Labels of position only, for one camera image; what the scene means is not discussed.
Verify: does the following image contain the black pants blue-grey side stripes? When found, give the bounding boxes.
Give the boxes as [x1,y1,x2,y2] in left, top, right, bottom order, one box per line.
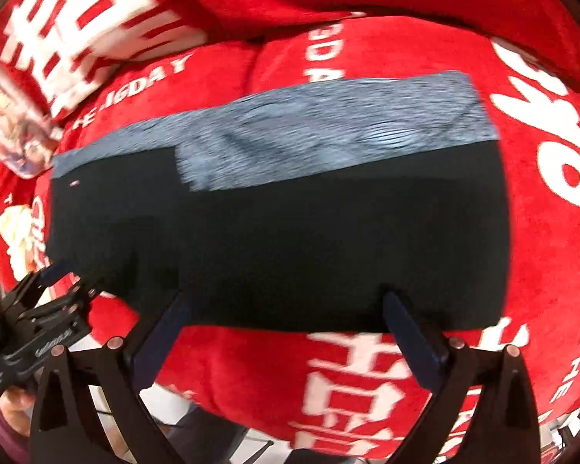
[46,72,512,335]

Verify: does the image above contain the cartoon printed cushion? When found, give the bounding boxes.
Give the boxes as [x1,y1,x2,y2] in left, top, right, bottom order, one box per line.
[0,48,65,181]

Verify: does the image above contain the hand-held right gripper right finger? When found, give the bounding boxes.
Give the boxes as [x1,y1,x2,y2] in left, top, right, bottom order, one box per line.
[383,291,542,464]

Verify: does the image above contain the red printed blanket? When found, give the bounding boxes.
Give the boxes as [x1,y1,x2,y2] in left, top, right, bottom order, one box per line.
[0,14,580,460]

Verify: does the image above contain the person's left hand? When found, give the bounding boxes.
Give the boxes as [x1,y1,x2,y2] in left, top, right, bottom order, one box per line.
[0,387,38,430]

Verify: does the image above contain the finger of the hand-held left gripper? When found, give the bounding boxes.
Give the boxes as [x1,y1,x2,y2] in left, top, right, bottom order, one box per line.
[5,261,74,316]
[29,283,100,323]

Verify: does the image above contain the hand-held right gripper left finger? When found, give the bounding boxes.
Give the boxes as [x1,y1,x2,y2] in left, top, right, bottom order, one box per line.
[29,290,194,464]

